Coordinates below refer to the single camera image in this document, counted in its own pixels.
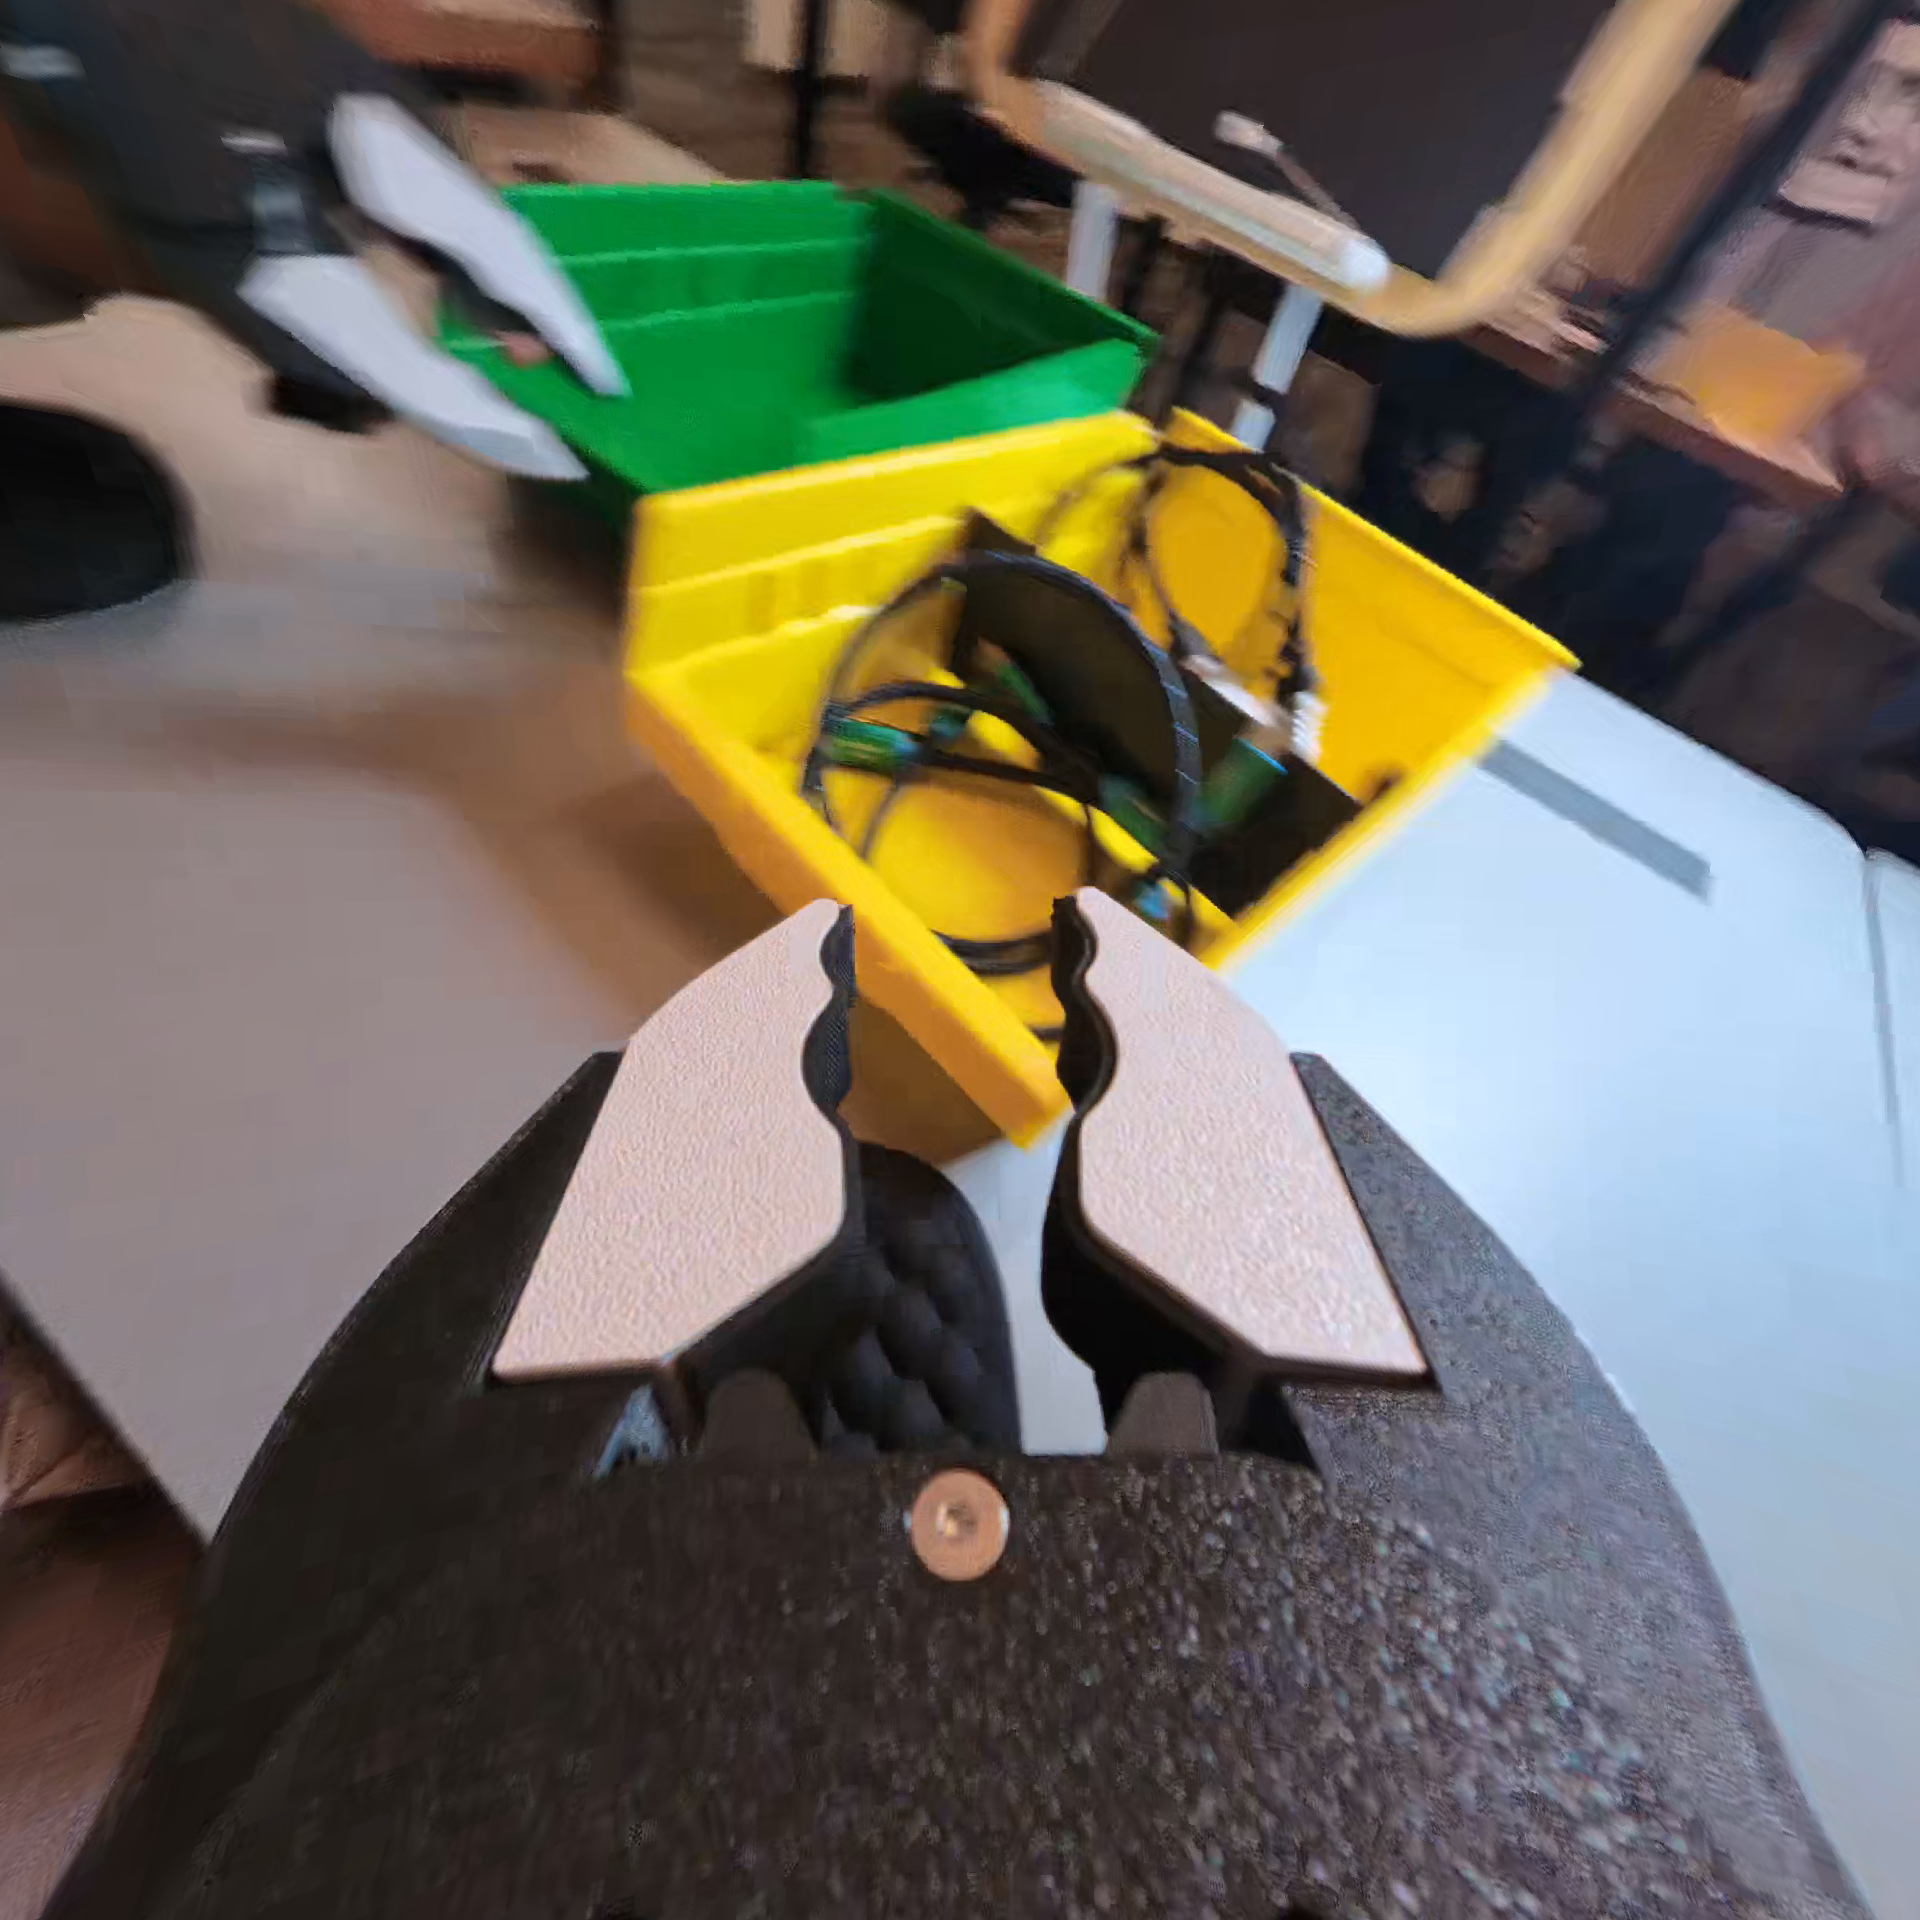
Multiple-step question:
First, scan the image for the thin black hub cable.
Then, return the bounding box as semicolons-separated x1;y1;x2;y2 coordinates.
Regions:
1032;446;1335;751

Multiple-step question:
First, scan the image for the green plastic bin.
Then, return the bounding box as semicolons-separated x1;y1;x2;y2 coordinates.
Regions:
434;175;1164;500

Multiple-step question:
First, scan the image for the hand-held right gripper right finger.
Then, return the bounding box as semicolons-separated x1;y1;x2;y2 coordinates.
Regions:
1038;884;1430;1385

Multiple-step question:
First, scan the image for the yellow plastic bin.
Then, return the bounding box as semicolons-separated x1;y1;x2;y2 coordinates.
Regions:
619;402;1584;1151

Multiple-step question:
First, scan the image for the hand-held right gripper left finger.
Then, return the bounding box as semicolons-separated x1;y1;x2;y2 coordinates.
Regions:
489;896;869;1385

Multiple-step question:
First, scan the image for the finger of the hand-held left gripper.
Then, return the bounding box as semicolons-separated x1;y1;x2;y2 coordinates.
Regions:
325;89;632;402
236;251;590;485

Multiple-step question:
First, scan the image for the white metal stand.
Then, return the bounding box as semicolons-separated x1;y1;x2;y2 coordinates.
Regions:
1034;81;1394;439

